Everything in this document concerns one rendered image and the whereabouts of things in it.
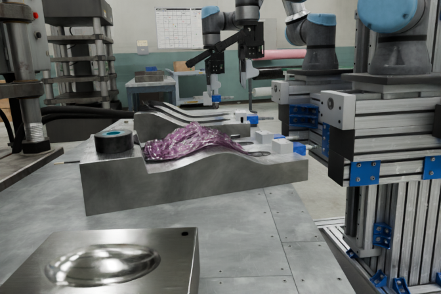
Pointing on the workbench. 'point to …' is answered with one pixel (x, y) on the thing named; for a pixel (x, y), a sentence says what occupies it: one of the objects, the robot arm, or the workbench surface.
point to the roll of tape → (113, 141)
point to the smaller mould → (111, 263)
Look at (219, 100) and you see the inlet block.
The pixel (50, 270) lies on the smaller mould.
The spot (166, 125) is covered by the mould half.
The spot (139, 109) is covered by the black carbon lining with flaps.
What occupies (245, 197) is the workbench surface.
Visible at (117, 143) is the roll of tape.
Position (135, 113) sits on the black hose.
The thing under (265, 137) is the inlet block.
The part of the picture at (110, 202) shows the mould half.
